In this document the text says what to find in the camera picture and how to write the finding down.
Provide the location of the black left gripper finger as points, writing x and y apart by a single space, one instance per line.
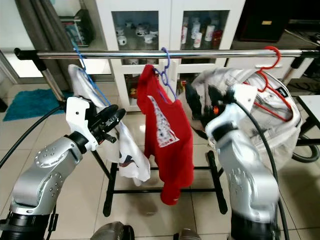
115 122
107 114

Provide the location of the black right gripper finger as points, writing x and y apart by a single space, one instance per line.
195 102
217 96

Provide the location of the red hanger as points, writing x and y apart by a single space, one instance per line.
278 54

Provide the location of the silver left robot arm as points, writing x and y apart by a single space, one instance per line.
40 170

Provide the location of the purple hanger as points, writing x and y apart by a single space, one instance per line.
168 57

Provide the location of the white printed t-shirt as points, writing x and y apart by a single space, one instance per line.
132 160

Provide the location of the chrome and black clothes rack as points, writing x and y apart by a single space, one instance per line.
130 54

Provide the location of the red printed t-shirt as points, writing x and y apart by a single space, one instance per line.
172 165

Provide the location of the teal rug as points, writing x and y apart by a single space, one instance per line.
35 105

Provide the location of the white glass-door cabinet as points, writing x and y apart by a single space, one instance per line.
164 30

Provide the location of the black box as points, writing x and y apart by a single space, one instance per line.
265 20

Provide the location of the white table black legs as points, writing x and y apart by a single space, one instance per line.
311 112

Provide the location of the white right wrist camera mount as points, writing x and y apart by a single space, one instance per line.
245 95

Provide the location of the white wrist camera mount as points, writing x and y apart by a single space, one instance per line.
245 95
77 115

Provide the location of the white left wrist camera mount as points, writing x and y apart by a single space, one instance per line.
77 115

